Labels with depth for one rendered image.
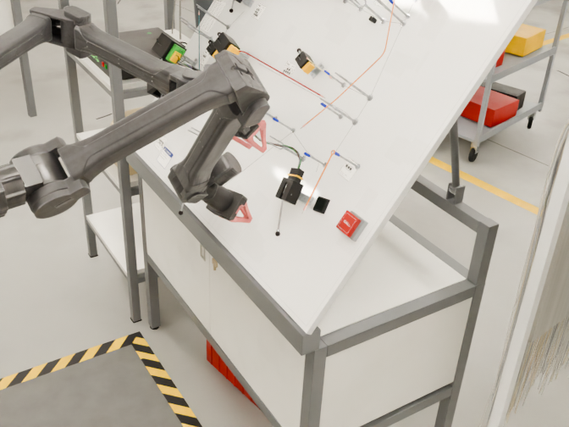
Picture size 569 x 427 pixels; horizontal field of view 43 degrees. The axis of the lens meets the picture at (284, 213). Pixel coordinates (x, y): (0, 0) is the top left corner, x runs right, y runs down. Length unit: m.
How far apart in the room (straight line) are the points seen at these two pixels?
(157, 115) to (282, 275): 0.78
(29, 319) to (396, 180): 1.98
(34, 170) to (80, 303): 2.13
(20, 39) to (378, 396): 1.35
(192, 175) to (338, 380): 0.75
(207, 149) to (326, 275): 0.51
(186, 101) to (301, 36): 1.02
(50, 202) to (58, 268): 2.34
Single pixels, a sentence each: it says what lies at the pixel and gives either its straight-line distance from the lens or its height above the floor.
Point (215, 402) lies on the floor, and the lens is 2.81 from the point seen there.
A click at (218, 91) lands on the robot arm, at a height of 1.58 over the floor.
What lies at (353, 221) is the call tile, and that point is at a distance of 1.72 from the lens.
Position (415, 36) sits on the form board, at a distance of 1.90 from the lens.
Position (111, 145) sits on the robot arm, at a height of 1.50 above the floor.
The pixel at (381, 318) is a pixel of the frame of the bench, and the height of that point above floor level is 0.80.
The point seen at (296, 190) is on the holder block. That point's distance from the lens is 1.83.
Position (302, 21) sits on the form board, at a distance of 2.21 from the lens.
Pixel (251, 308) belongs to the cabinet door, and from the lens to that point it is 2.10.
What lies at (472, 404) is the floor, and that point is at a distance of 2.94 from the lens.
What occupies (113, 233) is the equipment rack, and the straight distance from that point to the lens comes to 3.31.
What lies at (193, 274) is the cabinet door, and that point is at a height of 0.58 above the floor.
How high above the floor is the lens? 2.03
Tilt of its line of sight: 32 degrees down
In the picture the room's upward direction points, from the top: 3 degrees clockwise
